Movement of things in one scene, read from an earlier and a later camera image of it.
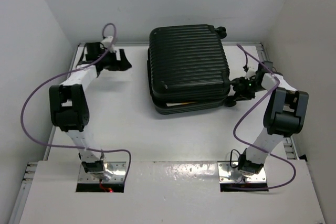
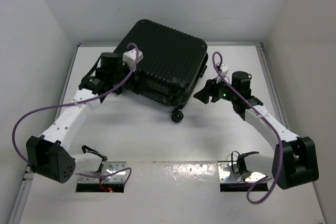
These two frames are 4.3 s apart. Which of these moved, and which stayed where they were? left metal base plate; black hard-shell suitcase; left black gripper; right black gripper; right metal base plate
Moved: right black gripper; left black gripper; black hard-shell suitcase
Stayed: left metal base plate; right metal base plate
